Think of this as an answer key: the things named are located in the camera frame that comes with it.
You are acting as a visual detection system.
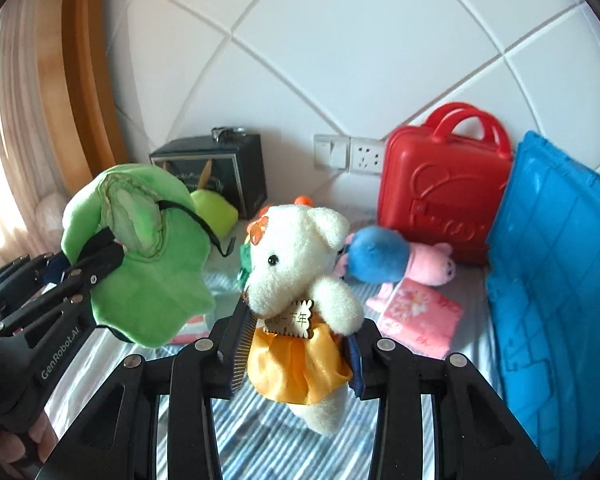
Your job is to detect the white teddy bear orange dress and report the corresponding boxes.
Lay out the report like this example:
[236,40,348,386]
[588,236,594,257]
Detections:
[242,204,364,434]

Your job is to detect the white wall switch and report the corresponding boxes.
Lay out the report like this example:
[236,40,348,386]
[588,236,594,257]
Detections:
[313,134,350,171]

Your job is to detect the pink striped tissue pack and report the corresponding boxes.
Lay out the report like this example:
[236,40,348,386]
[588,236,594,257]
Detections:
[170,312,215,344]

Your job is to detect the red toy suitcase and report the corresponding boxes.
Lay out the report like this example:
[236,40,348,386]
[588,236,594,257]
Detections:
[377,102,513,266]

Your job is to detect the blue plastic crate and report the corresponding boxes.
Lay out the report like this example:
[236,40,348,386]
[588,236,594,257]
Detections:
[486,131,600,479]

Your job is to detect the sheer pink curtain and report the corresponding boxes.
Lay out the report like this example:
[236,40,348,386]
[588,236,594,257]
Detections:
[0,0,69,266]

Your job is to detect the black coffee cup gift bag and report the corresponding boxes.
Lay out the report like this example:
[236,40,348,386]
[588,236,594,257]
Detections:
[149,130,268,219]

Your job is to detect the white wall socket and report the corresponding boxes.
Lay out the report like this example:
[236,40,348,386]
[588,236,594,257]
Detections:
[349,138,385,176]

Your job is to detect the lime green plush toy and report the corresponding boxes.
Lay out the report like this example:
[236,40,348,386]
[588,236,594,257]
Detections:
[190,190,238,238]

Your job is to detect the blue pink pig plush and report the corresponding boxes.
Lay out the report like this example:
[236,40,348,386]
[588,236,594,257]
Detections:
[334,226,456,286]

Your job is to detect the pink floral tissue pack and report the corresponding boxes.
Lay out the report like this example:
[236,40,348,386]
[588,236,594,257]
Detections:
[366,278,464,359]

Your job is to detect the person's left hand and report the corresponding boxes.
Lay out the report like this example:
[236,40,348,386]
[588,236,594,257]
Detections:
[0,412,58,479]

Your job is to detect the green leaf plush hat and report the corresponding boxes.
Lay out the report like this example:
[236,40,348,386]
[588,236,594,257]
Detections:
[61,164,235,348]

